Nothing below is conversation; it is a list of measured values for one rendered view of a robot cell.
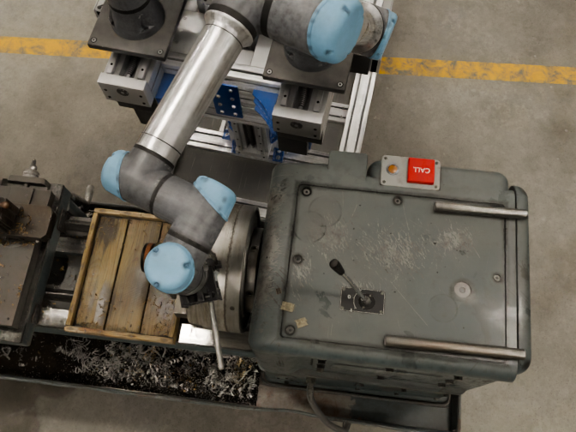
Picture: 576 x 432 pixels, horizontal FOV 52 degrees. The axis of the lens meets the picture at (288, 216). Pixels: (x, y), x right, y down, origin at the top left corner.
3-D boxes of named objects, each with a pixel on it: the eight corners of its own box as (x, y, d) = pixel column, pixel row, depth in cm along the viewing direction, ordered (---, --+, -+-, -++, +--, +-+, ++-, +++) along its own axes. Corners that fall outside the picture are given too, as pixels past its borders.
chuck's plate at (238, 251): (264, 218, 166) (252, 194, 135) (249, 332, 160) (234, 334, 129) (251, 216, 166) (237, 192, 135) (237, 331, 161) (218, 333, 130)
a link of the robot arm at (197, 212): (175, 159, 96) (141, 219, 94) (236, 189, 93) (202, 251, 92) (188, 172, 103) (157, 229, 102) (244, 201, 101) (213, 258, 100)
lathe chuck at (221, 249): (251, 216, 166) (237, 192, 135) (237, 331, 161) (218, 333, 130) (219, 213, 166) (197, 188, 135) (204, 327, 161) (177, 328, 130)
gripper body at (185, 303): (186, 309, 116) (171, 307, 105) (177, 266, 118) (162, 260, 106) (225, 299, 116) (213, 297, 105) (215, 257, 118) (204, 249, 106)
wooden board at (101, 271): (198, 223, 175) (195, 218, 171) (175, 345, 163) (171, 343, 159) (99, 212, 177) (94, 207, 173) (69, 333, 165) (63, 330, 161)
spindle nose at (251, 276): (271, 235, 159) (264, 222, 139) (261, 314, 156) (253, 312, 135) (260, 233, 160) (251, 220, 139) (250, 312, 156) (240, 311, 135)
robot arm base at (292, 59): (291, 21, 164) (290, -4, 155) (345, 30, 162) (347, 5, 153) (278, 66, 159) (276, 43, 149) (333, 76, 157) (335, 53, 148)
